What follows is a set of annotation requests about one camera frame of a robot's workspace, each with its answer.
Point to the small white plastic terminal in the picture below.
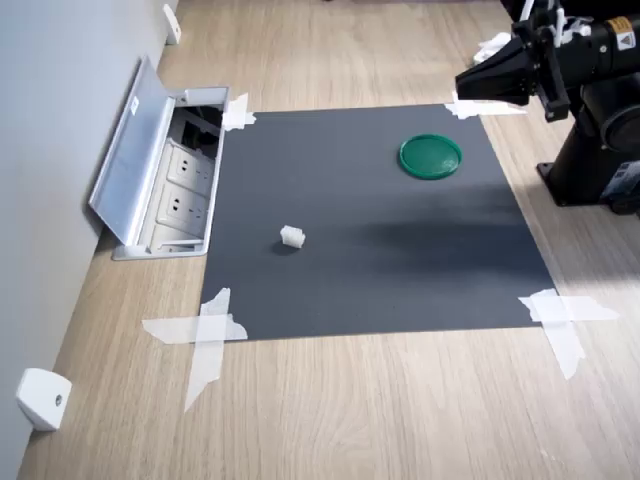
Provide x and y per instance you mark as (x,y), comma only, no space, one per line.
(293,236)

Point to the round green lid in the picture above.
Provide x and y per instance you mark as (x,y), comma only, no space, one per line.
(430,157)

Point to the white plastic stand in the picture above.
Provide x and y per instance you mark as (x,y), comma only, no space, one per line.
(492,46)

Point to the white tape strip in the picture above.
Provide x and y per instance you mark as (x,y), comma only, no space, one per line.
(237,112)
(590,307)
(172,330)
(565,345)
(475,108)
(205,365)

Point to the dark grey mat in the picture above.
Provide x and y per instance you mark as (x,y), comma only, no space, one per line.
(350,225)

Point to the white flat bracket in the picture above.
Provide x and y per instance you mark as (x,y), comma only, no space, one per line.
(171,24)

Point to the white bracket with screw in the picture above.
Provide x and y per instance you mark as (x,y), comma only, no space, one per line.
(42,400)

